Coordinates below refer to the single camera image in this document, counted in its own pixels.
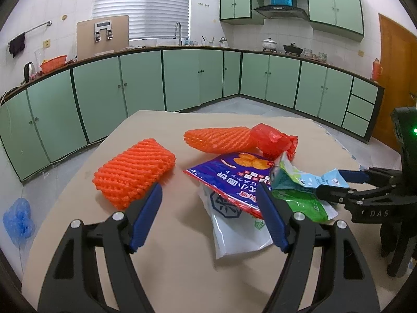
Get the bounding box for green base cabinets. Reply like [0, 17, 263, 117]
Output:
[0, 46, 385, 183]

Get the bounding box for light blue carton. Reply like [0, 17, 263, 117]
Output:
[312, 168, 351, 190]

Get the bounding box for white metal bracket device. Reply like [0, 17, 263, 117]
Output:
[94, 20, 114, 42]

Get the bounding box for green wall cabinets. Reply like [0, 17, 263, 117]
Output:
[219, 0, 365, 43]

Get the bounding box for wide orange foam fruit net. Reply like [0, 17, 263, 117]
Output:
[93, 138, 177, 210]

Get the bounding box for white blue lace cloth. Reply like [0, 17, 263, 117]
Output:
[313, 121, 362, 170]

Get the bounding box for wooden cutting board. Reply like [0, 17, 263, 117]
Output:
[76, 15, 130, 57]

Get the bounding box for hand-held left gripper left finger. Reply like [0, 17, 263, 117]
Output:
[37, 182, 163, 313]

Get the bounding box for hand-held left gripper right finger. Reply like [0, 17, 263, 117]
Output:
[257, 183, 382, 313]

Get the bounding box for range hood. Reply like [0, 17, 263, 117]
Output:
[253, 5, 308, 20]

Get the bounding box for long orange foam fruit net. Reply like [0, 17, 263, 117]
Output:
[183, 126, 254, 154]

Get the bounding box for glass jars on counter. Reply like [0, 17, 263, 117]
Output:
[303, 48, 328, 62]

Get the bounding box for table with beige cloth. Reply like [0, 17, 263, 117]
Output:
[21, 110, 362, 313]

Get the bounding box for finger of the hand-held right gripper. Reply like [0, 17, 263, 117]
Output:
[337, 167, 403, 191]
[315, 184, 369, 207]

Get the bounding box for white window blind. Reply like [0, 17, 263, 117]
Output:
[92, 0, 190, 41]

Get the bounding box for orange plastic basket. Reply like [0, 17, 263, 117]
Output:
[40, 55, 68, 74]

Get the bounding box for dark towel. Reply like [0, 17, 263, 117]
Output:
[9, 33, 26, 58]

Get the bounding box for blue plastic bag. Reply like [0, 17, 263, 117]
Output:
[3, 198, 36, 248]

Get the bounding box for blue red snack packet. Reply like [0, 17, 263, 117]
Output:
[182, 153, 284, 220]

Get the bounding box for orange thermos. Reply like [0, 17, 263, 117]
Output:
[371, 58, 383, 81]

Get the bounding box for white plastic bag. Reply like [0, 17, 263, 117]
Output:
[198, 185, 274, 260]

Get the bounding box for steel towel rail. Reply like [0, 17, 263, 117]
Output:
[8, 20, 53, 44]

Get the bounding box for green snack packet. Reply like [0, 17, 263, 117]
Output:
[270, 152, 339, 223]

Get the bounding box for wooden door with handle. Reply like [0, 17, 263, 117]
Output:
[371, 13, 417, 152]

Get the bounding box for red plastic bag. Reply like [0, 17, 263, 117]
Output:
[250, 123, 299, 162]

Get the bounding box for steel kettle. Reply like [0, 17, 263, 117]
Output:
[23, 62, 36, 83]

